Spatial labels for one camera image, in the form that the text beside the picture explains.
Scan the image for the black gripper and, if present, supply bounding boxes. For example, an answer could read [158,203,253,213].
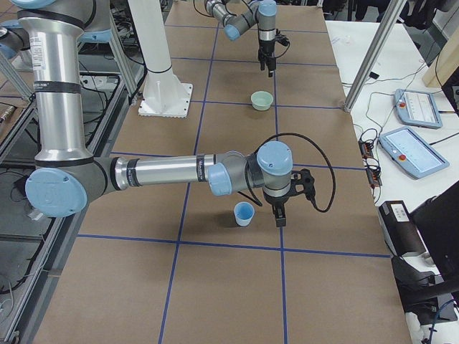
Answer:
[258,40,276,77]
[265,194,289,228]

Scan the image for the blue plastic cup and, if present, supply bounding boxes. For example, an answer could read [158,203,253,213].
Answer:
[233,201,255,226]

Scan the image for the green ceramic bowl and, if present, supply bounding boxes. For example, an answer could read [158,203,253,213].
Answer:
[250,90,274,111]

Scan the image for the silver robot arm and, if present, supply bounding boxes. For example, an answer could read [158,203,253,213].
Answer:
[204,0,278,77]
[11,1,293,227]

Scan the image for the black box with label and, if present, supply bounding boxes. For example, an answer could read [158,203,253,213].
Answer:
[378,201,426,257]

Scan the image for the near blue teach pendant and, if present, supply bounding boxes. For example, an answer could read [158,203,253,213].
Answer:
[379,126,450,179]

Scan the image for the blue teach pendant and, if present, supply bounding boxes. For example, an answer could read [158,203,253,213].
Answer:
[379,126,450,179]
[394,89,443,129]

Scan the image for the far blue teach pendant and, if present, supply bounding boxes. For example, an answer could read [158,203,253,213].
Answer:
[394,89,443,129]

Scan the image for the black computer monitor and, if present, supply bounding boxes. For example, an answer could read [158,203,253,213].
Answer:
[408,71,459,287]

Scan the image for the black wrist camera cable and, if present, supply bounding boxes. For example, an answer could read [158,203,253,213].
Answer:
[236,133,337,213]

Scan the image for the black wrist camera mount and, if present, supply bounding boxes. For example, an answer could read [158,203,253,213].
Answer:
[288,168,316,202]

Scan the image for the white column pedestal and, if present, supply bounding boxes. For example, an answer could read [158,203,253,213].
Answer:
[128,0,193,118]

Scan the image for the aluminium frame post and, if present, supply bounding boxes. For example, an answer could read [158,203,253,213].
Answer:
[344,0,406,113]

